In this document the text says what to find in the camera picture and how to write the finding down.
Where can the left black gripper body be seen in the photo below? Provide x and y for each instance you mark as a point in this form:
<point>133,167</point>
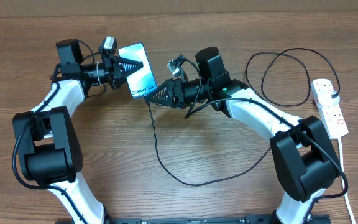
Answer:
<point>109,60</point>

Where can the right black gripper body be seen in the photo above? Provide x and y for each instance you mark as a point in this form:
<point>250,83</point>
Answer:
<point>183,89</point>

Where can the blue Samsung Galaxy smartphone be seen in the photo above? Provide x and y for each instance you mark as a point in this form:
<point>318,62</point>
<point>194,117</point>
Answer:
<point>142,81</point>

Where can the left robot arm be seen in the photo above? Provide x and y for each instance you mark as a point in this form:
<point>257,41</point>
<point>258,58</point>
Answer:
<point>47,153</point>

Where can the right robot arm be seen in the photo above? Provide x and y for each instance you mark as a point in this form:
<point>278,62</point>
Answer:
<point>306,163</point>

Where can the white charger plug adapter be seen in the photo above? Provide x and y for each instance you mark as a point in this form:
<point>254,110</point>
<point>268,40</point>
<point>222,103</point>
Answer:
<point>326,99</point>

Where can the white power strip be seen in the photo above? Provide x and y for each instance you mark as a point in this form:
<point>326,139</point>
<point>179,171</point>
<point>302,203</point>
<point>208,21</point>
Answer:
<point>332,117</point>

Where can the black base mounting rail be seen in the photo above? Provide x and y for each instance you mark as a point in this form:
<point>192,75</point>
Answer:
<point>179,220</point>

